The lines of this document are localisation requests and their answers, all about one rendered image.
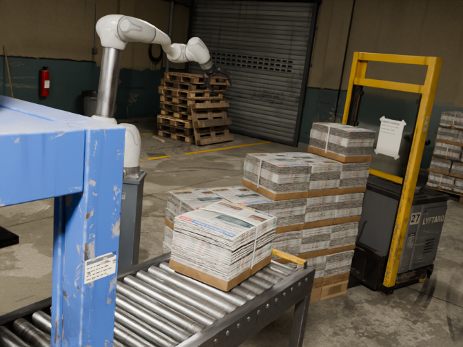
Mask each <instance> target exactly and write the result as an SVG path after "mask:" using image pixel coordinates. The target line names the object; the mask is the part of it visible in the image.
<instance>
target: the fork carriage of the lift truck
mask: <svg viewBox="0 0 463 347"><path fill-rule="evenodd" d="M355 244H356V245H355V249H353V250H354V254H353V257H352V262H351V270H350V274H349V275H354V276H356V277H357V278H359V279H361V282H362V283H363V284H365V285H367V286H368V287H370V288H372V289H373V290H376V289H379V286H380V280H381V276H382V270H383V266H384V260H385V256H386V254H384V253H381V252H379V251H377V250H375V249H373V248H371V247H370V246H367V245H365V244H363V243H361V242H359V241H357V240H356V242H355Z"/></svg>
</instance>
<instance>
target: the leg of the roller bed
mask: <svg viewBox="0 0 463 347"><path fill-rule="evenodd" d="M310 297H311V294H308V296H306V297H305V298H303V299H302V300H300V301H299V302H298V303H297V304H295V309H294V316H293V321H292V326H291V334H290V338H289V347H302V343H303V338H304V333H305V326H306V321H307V314H308V310H309V302H310Z"/></svg>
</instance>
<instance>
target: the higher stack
mask: <svg viewBox="0 0 463 347"><path fill-rule="evenodd" d="M374 139H375V132H374V131H371V130H368V129H362V128H357V127H353V126H350V125H344V124H340V123H313V124H312V129H311V132H310V140H309V146H310V147H315V148H317V149H321V150H325V153H326V152H327V151H328V152H331V153H334V154H338V155H341V156H345V157H347V156H371V155H372V154H373V142H374ZM309 154H314V153H309ZM314 155H317V156H320V157H322V158H325V159H329V160H332V161H336V162H339V163H340V164H342V171H341V174H340V181H339V189H343V188H352V187H365V186H366V184H367V178H368V177H369V171H370V170H369V167H370V166H369V165H370V163H368V162H340V161H338V160H334V159H331V158H328V157H324V156H321V155H318V154H314ZM336 196H337V197H336V203H335V208H334V209H335V210H336V211H335V214H334V215H335V216H334V219H339V218H348V217H354V216H359V215H360V214H361V212H362V202H363V197H364V193H363V192H358V193H345V194H336ZM358 225H359V224H358V222H348V223H343V224H332V225H331V226H332V231H331V235H330V243H329V248H328V249H332V248H336V247H341V246H347V245H351V244H355V242H356V236H357V235H358ZM353 254H354V250H353V249H351V250H348V251H341V252H338V253H332V254H328V255H326V257H327V258H326V266H325V267H326V268H325V273H324V275H323V276H324V277H330V276H333V275H338V274H342V273H347V272H349V271H350V270H351V262H352V257H353ZM348 282H349V277H344V278H341V279H338V280H333V281H330V282H325V283H321V284H322V289H321V294H320V300H324V299H328V298H330V297H335V296H338V295H342V294H345V293H347V284H348Z"/></svg>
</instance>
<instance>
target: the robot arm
mask: <svg viewBox="0 0 463 347"><path fill-rule="evenodd" d="M96 32H97V34H98V36H99V37H100V40H101V45H102V47H103V56H102V61H101V72H100V78H99V88H98V94H97V100H96V111H95V115H93V116H92V117H91V118H93V119H97V120H101V121H103V122H108V123H113V124H116V125H117V121H116V120H115V118H114V108H115V102H116V92H117V87H118V81H119V71H120V65H121V55H122V50H124V49H125V46H126V45H127V42H143V43H156V44H161V45H162V49H163V51H164V52H165V53H167V58H168V59H169V60H170V61H171V62H174V63H184V62H188V61H195V62H198V64H199V65H200V66H201V67H202V69H203V70H205V72H206V73H205V74H204V73H203V84H204V87H205V86H207V87H208V89H209V90H211V91H212V93H214V90H213V88H212V86H211V85H210V84H209V82H210V79H211V77H214V76H216V75H218V76H223V77H225V78H227V80H228V82H229V84H230V85H231V86H232V82H231V78H230V76H231V73H230V72H228V71H227V70H225V69H223V68H222V67H221V66H220V67H219V68H216V66H215V65H214V61H213V59H212V57H211V56H210V54H209V50H208V49H207V47H206V45H205V44H204V43H203V42H202V41H201V40H200V39H199V38H198V37H193V38H191V39H190V40H189V41H188V44H187V45H184V44H177V43H174V44H172V45H171V40H170V38H169V37H168V36H167V35H166V34H165V33H163V32H161V31H160V30H159V29H157V28H156V27H154V26H153V25H151V24H149V23H148V22H146V21H143V20H140V19H137V18H134V17H129V16H124V15H119V14H111V15H107V16H104V17H102V18H100V19H99V20H98V22H97V24H96ZM219 70H220V71H221V72H220V71H219ZM206 75H208V76H209V77H208V79H207V83H205V77H206ZM119 125H121V126H124V127H126V132H125V155H124V167H123V178H126V179H132V180H138V178H139V177H140V175H141V174H143V173H144V170H142V169H140V160H141V135H140V133H139V130H138V129H137V128H136V126H134V125H131V124H127V123H121V124H119Z"/></svg>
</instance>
